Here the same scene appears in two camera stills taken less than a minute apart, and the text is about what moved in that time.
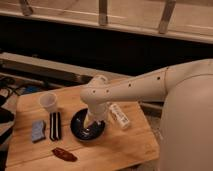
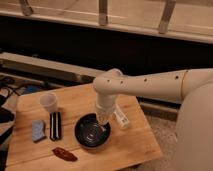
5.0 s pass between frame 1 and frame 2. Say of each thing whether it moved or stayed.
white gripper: moved
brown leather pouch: stayed
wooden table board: stayed
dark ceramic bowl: moved
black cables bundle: stayed
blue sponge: stayed
